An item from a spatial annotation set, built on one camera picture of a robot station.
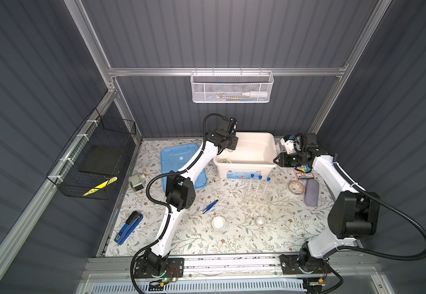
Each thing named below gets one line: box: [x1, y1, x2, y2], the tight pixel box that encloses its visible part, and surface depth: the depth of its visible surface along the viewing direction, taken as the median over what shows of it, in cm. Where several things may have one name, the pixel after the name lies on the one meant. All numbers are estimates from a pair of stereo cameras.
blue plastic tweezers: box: [202, 199, 219, 214], surface depth 92 cm
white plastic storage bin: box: [213, 132, 278, 180], surface depth 101 cm
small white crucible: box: [255, 216, 267, 227], surface depth 86 cm
